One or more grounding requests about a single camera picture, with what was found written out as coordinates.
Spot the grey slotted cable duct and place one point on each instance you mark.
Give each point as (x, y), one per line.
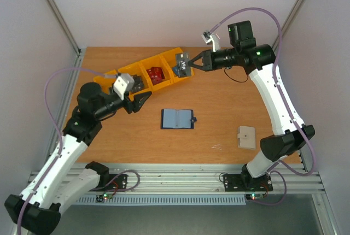
(160, 200)

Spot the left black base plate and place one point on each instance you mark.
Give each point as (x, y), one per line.
(117, 181)

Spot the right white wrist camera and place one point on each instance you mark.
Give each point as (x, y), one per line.
(211, 39)

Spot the black cards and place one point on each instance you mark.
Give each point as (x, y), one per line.
(138, 84)

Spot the beige card holder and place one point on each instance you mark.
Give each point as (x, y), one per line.
(246, 137)

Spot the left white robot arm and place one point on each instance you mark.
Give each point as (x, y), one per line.
(38, 208)

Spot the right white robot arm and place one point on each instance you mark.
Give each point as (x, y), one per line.
(259, 62)

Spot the yellow bin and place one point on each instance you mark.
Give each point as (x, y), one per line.
(158, 61)
(170, 57)
(106, 82)
(138, 73)

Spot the aluminium rail frame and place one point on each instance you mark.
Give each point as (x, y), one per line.
(167, 178)

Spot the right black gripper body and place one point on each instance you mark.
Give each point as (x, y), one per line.
(206, 60)

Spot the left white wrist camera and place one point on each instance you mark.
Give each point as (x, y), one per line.
(123, 84)

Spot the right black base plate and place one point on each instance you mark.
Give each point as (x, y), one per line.
(235, 183)

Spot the blue card in bin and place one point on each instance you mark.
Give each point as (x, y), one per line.
(176, 71)

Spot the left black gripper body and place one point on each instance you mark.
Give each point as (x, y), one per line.
(131, 105)

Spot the black VIP credit card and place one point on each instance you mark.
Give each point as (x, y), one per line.
(183, 68)

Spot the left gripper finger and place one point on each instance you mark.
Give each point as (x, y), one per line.
(138, 103)
(142, 96)

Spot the red cards in bin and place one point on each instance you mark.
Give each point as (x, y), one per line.
(156, 75)

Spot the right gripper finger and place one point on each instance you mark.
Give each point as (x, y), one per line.
(202, 68)
(196, 59)

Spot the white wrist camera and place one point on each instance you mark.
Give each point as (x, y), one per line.
(211, 39)
(123, 84)

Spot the blue card holder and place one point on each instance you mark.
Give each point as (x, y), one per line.
(177, 119)

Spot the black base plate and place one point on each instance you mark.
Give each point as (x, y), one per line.
(235, 183)
(117, 181)

